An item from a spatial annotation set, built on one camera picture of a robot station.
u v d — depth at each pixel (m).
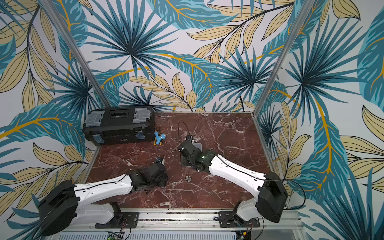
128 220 0.73
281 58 0.87
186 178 0.86
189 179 0.86
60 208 0.40
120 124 0.91
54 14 0.70
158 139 1.00
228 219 0.74
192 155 0.58
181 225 0.73
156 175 0.66
